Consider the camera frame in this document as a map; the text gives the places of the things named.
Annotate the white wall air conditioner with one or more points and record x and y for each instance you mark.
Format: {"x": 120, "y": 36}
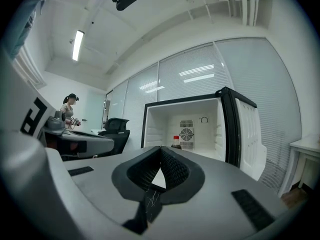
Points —
{"x": 28, "y": 69}

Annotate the dark soda bottle red cap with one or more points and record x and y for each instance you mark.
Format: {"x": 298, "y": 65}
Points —
{"x": 176, "y": 144}

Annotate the black office chair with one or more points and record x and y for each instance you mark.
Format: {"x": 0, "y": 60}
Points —
{"x": 117, "y": 136}

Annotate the black mini fridge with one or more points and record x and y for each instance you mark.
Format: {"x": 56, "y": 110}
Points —
{"x": 227, "y": 124}

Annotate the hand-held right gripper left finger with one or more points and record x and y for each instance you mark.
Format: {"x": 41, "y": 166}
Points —
{"x": 120, "y": 176}

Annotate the white table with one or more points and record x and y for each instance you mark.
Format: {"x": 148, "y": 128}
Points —
{"x": 303, "y": 145}

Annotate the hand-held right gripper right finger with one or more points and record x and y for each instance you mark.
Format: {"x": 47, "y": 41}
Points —
{"x": 195, "y": 179}

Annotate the person's blue denim shirt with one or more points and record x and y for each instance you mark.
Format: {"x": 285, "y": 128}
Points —
{"x": 27, "y": 21}

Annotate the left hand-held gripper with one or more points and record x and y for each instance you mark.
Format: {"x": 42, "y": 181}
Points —
{"x": 15, "y": 96}

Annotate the long ceiling light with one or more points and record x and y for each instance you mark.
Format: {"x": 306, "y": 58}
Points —
{"x": 78, "y": 45}

